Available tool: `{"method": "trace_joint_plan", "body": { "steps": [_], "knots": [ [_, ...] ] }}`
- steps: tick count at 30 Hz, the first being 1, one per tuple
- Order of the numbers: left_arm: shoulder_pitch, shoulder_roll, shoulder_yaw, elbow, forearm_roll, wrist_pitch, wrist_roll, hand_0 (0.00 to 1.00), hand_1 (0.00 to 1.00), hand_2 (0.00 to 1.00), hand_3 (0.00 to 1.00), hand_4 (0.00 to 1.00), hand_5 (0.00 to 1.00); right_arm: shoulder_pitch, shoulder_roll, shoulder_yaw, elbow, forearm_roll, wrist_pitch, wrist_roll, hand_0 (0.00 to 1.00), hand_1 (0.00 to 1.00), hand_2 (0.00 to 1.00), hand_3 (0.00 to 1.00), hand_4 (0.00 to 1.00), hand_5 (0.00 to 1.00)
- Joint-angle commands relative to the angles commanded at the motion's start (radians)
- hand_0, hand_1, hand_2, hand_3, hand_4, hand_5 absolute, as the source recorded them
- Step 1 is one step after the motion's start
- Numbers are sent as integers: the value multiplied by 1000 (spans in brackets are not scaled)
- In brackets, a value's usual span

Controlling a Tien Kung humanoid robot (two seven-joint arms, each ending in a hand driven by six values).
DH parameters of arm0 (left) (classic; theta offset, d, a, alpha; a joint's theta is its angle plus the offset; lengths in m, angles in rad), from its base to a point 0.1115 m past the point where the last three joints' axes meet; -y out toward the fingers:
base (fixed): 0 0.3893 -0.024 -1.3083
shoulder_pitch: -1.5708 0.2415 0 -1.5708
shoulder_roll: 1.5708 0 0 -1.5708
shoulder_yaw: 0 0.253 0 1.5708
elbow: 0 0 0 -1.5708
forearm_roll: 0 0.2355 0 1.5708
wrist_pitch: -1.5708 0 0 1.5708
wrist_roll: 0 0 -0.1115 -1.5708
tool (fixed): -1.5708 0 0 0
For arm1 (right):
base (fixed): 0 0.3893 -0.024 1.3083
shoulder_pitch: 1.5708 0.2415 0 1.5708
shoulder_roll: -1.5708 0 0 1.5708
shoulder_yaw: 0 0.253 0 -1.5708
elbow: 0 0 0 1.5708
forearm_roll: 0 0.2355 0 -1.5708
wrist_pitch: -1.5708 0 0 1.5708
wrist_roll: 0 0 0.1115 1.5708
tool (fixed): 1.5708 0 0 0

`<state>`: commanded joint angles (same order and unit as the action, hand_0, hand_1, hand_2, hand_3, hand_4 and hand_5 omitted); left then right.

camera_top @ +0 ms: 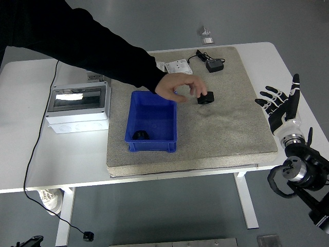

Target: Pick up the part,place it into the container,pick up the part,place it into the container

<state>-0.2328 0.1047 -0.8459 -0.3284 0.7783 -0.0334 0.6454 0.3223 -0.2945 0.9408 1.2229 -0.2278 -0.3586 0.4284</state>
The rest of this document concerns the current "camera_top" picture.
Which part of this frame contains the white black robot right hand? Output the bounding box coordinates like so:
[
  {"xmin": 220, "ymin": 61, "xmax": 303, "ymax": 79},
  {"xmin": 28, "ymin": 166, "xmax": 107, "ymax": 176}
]
[{"xmin": 254, "ymin": 73, "xmax": 302, "ymax": 137}]

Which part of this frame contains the small grey floor plate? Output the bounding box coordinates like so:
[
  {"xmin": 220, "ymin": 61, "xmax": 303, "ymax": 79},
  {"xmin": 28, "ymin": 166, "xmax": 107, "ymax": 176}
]
[{"xmin": 257, "ymin": 234, "xmax": 281, "ymax": 247}]

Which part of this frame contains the white table leg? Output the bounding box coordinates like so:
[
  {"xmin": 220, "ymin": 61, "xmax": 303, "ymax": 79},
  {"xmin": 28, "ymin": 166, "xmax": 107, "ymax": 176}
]
[
  {"xmin": 233, "ymin": 171, "xmax": 260, "ymax": 230},
  {"xmin": 54, "ymin": 187, "xmax": 76, "ymax": 246}
]

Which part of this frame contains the grey metal plate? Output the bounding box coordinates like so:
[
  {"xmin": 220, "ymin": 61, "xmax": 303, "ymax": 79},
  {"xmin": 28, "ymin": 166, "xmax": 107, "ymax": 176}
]
[{"xmin": 109, "ymin": 237, "xmax": 239, "ymax": 247}]

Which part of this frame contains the white smooth socket panel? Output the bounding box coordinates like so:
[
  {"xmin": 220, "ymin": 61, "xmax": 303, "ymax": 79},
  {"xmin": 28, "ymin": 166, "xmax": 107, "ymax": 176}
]
[{"xmin": 164, "ymin": 59, "xmax": 193, "ymax": 75}]

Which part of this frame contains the blue plastic box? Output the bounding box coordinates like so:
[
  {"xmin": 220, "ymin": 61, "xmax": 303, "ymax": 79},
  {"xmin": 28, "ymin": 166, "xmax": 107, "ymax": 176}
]
[{"xmin": 124, "ymin": 90, "xmax": 178, "ymax": 153}]

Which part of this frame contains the black power adapter with cord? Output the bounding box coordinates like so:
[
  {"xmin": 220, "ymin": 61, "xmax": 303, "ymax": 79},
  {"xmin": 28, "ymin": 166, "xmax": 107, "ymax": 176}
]
[{"xmin": 187, "ymin": 49, "xmax": 226, "ymax": 74}]

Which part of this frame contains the white blue circuit breaker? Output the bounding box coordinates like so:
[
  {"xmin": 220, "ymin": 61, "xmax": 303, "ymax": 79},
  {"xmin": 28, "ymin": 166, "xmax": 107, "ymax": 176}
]
[{"xmin": 86, "ymin": 72, "xmax": 105, "ymax": 82}]

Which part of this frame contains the long black cable with plug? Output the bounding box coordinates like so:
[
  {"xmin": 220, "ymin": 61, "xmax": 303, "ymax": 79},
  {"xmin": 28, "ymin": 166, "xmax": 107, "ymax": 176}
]
[{"xmin": 23, "ymin": 59, "xmax": 95, "ymax": 242}]

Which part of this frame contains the grey-brown mat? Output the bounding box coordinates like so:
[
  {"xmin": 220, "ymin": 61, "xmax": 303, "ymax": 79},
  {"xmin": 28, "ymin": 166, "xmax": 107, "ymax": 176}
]
[{"xmin": 105, "ymin": 46, "xmax": 280, "ymax": 178}]

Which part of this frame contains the person's hand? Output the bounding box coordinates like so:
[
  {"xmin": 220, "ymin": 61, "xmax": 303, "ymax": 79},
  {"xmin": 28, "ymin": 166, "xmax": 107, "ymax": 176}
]
[{"xmin": 154, "ymin": 73, "xmax": 208, "ymax": 103}]

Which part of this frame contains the grey electrical distribution box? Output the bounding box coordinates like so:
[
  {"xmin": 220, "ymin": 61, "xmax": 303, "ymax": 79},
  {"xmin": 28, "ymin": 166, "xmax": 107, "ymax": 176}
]
[{"xmin": 45, "ymin": 81, "xmax": 112, "ymax": 134}]

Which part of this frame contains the person's shoe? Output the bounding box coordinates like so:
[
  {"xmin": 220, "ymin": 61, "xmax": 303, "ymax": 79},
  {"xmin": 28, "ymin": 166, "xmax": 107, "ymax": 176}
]
[{"xmin": 36, "ymin": 188, "xmax": 64, "ymax": 216}]

